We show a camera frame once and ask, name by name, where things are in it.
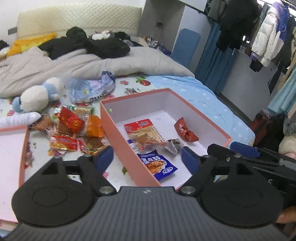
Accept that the red yellow snack packet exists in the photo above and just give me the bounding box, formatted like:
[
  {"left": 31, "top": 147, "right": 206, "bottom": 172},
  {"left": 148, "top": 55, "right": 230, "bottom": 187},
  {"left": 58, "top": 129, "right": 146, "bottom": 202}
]
[{"left": 50, "top": 135, "right": 78, "bottom": 151}]

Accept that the grey duvet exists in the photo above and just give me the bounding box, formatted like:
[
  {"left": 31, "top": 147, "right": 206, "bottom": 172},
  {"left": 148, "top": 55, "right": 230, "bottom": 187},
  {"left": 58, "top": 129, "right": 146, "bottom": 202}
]
[{"left": 1, "top": 47, "right": 194, "bottom": 98}]

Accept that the black clothes pile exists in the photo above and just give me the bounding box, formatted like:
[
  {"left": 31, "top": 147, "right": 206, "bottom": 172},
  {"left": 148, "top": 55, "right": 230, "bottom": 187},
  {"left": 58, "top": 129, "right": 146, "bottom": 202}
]
[{"left": 39, "top": 27, "right": 130, "bottom": 60}]

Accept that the yellow pillow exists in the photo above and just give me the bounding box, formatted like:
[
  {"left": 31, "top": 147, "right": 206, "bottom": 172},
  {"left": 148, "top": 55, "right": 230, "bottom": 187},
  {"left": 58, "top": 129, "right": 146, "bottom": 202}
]
[{"left": 6, "top": 32, "right": 57, "bottom": 57}]

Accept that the hanging black jacket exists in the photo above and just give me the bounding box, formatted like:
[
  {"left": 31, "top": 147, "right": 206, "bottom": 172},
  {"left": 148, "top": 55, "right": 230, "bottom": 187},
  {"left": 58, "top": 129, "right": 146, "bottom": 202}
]
[{"left": 216, "top": 0, "right": 260, "bottom": 52}]

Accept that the red foil snack packet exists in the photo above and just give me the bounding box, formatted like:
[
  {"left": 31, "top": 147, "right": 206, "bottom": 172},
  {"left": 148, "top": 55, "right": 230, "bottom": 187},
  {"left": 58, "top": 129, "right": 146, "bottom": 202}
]
[{"left": 59, "top": 107, "right": 85, "bottom": 133}]

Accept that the grey white wardrobe cabinet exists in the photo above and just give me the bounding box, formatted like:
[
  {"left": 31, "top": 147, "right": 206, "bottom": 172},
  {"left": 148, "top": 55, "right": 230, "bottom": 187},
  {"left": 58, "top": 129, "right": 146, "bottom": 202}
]
[{"left": 138, "top": 1, "right": 212, "bottom": 72}]

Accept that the white plastic bottle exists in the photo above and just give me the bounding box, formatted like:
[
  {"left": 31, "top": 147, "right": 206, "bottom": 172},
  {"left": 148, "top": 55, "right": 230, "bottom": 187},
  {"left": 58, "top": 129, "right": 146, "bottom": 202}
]
[{"left": 0, "top": 112, "right": 41, "bottom": 129}]

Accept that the folded clothes stack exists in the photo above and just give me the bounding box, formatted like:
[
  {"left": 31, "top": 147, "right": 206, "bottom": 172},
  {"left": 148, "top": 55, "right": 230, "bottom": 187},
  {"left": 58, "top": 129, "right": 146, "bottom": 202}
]
[{"left": 0, "top": 40, "right": 11, "bottom": 60}]

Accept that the pink cardboard box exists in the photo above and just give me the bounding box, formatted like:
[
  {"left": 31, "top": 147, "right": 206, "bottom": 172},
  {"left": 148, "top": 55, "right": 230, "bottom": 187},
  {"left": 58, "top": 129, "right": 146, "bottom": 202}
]
[{"left": 100, "top": 88, "right": 232, "bottom": 189}]

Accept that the person's right hand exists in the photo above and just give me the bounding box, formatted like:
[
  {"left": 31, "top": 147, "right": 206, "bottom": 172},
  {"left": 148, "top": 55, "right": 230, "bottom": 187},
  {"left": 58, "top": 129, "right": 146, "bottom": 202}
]
[{"left": 276, "top": 206, "right": 296, "bottom": 224}]

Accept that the white black plush toy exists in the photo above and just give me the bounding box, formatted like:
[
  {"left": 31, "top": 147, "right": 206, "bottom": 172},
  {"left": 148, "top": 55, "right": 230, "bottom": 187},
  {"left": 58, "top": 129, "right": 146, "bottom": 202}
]
[{"left": 91, "top": 31, "right": 114, "bottom": 40}]

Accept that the dark red snack packet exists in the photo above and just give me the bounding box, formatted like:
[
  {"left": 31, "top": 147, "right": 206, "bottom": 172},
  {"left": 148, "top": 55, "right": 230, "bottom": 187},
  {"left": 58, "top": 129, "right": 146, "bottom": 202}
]
[{"left": 174, "top": 118, "right": 199, "bottom": 143}]

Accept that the hanging white jacket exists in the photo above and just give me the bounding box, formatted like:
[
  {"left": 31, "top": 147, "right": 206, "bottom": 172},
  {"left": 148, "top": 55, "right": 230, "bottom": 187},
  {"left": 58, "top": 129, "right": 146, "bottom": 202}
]
[{"left": 251, "top": 1, "right": 290, "bottom": 67}]

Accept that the silver foil snack packet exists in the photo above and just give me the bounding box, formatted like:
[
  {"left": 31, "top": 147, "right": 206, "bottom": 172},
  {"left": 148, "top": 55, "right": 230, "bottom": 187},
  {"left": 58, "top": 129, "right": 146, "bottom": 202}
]
[{"left": 165, "top": 138, "right": 184, "bottom": 155}]

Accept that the cream quilted headboard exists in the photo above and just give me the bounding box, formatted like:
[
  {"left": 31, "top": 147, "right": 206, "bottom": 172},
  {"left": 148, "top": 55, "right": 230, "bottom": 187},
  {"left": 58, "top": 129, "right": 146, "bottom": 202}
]
[{"left": 17, "top": 3, "right": 142, "bottom": 39}]

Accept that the white blue plush toy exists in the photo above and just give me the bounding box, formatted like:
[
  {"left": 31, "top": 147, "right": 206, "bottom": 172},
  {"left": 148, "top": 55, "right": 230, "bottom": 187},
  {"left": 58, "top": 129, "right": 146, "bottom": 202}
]
[{"left": 12, "top": 77, "right": 61, "bottom": 113}]

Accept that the blue noodle snack packet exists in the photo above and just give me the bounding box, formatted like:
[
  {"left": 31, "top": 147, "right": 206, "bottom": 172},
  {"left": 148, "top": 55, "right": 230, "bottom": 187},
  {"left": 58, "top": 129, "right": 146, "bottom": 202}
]
[{"left": 137, "top": 150, "right": 178, "bottom": 181}]

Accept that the crumpled blue plastic bag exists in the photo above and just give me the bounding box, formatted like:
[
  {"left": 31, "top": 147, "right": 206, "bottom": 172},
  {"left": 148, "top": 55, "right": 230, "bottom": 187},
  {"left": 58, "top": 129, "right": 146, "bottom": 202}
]
[{"left": 63, "top": 71, "right": 116, "bottom": 103}]

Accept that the red-label dried tofu snack packet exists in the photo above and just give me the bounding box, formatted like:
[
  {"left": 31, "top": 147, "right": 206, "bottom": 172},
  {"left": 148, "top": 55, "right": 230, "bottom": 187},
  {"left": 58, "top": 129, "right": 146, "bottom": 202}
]
[{"left": 124, "top": 118, "right": 165, "bottom": 152}]

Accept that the orange snack packet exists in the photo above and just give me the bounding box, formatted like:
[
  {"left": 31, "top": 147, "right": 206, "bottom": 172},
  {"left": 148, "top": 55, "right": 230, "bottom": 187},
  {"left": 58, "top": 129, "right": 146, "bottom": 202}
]
[{"left": 86, "top": 115, "right": 104, "bottom": 138}]

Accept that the blue curtain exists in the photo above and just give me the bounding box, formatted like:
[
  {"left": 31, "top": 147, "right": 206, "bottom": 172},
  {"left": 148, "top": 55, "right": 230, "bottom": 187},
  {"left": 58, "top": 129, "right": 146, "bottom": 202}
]
[{"left": 195, "top": 23, "right": 235, "bottom": 94}]

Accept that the pink box lid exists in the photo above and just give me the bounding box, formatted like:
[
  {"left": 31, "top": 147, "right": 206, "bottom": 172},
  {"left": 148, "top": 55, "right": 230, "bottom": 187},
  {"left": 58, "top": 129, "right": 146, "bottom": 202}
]
[{"left": 0, "top": 126, "right": 29, "bottom": 223}]

